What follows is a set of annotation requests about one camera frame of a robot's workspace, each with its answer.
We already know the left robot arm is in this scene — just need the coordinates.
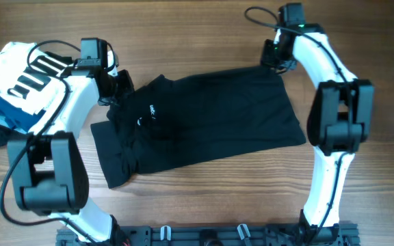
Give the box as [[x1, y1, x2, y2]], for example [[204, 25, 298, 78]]
[[0, 38, 131, 245]]

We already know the dark blue folded shirt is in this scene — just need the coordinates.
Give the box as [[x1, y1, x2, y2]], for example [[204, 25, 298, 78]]
[[0, 97, 46, 132]]

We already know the white shirt with black stripes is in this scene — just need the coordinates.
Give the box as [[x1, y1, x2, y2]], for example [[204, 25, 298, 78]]
[[0, 42, 70, 115]]

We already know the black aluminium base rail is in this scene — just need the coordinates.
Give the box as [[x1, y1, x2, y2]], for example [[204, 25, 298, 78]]
[[55, 223, 361, 246]]

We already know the right black camera cable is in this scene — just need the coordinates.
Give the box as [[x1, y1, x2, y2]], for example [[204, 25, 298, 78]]
[[244, 5, 355, 240]]

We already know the black camera cable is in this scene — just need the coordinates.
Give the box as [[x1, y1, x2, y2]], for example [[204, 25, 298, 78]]
[[0, 39, 119, 243], [244, 5, 355, 240]]

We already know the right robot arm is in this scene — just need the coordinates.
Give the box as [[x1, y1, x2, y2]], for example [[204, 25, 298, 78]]
[[261, 3, 374, 245]]

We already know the left black camera cable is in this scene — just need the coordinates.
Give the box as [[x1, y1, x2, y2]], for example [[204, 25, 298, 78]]
[[0, 39, 119, 243]]

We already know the black polo shirt with logo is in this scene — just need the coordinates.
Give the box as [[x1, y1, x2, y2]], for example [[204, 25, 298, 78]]
[[91, 66, 306, 189]]

